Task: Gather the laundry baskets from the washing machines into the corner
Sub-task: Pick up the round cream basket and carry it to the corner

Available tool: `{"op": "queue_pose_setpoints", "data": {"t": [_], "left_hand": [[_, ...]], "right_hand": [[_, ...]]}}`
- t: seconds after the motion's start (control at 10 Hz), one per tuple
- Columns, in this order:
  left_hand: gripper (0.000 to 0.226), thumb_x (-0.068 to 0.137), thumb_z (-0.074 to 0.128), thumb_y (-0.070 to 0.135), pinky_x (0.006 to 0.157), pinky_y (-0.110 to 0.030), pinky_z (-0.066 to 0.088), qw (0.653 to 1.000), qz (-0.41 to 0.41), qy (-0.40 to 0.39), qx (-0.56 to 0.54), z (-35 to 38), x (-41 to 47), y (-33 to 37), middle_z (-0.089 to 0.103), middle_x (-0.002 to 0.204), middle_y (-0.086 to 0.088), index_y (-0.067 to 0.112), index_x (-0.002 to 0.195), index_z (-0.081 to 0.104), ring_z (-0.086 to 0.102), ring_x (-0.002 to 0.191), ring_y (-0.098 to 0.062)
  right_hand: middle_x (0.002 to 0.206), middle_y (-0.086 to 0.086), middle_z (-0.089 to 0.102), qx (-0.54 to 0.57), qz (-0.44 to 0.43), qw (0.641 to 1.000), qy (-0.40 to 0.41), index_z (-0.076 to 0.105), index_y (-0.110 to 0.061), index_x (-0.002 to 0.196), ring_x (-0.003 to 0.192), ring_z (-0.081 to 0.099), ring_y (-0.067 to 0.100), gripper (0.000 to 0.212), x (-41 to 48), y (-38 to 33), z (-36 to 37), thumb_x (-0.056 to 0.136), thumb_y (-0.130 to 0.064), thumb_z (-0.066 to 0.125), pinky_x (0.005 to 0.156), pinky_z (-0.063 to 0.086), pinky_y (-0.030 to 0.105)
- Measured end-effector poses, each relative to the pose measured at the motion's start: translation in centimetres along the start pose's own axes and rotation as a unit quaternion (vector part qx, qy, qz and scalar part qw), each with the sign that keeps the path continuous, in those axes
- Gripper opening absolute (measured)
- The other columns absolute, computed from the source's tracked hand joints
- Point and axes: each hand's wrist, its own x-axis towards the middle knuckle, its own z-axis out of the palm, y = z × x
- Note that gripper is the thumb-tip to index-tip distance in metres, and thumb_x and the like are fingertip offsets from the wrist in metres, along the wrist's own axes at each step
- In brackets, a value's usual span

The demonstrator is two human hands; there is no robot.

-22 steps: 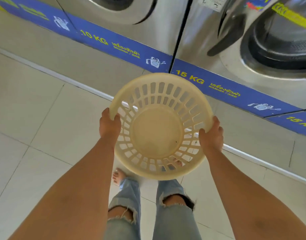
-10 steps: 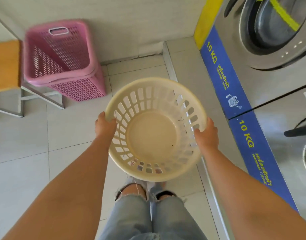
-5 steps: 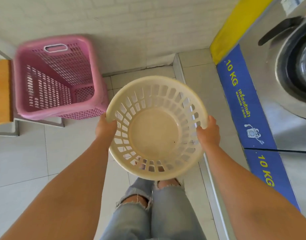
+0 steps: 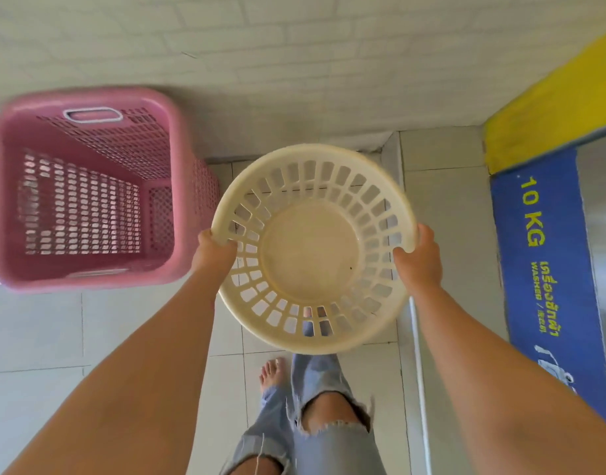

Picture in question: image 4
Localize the person's left hand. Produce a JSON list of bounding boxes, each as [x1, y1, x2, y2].
[[191, 229, 238, 278]]

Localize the person's right hand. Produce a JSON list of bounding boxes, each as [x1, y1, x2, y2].
[[392, 223, 443, 296]]

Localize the round cream plastic basket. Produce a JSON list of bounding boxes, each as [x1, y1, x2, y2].
[[211, 143, 419, 355]]

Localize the person's right forearm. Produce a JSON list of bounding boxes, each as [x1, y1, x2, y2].
[[408, 279, 606, 475]]

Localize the person's left forearm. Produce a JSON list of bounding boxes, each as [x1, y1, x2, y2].
[[4, 269, 226, 475]]

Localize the pink plastic laundry basket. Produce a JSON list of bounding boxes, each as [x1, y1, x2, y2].
[[0, 86, 221, 293]]

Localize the blue and yellow washing machine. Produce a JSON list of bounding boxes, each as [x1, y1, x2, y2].
[[482, 25, 606, 436]]

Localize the white pipe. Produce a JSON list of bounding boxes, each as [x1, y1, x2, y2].
[[408, 297, 432, 475]]

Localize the person's bare foot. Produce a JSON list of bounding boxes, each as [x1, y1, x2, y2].
[[259, 358, 287, 391]]

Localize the person's ripped blue jeans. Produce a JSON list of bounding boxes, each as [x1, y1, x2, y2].
[[223, 321, 387, 475]]

